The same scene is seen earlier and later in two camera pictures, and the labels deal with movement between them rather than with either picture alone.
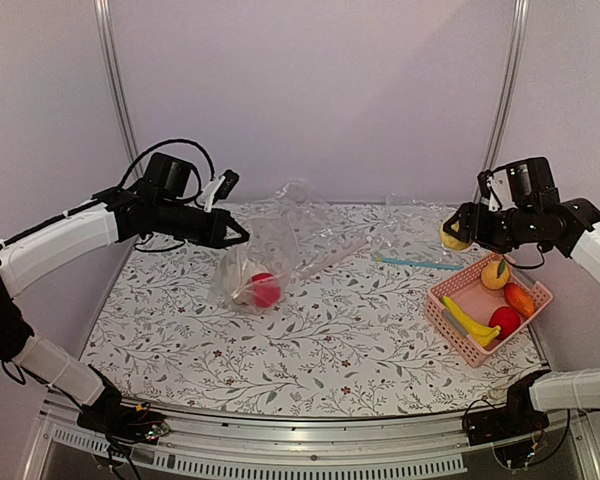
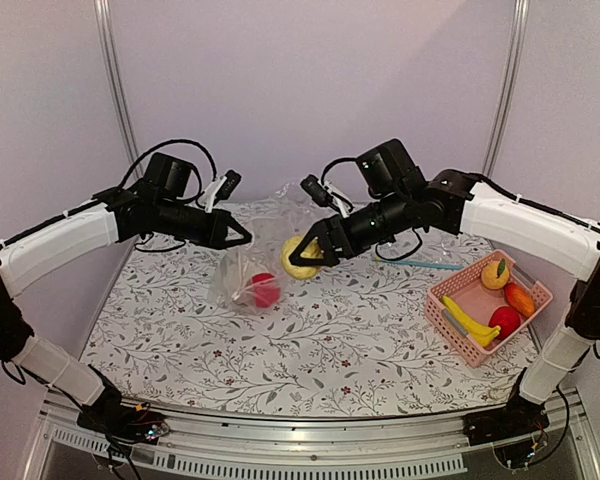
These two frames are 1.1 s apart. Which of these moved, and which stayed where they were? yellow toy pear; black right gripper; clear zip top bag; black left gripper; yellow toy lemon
Moved: yellow toy lemon; black right gripper
Stayed: yellow toy pear; black left gripper; clear zip top bag
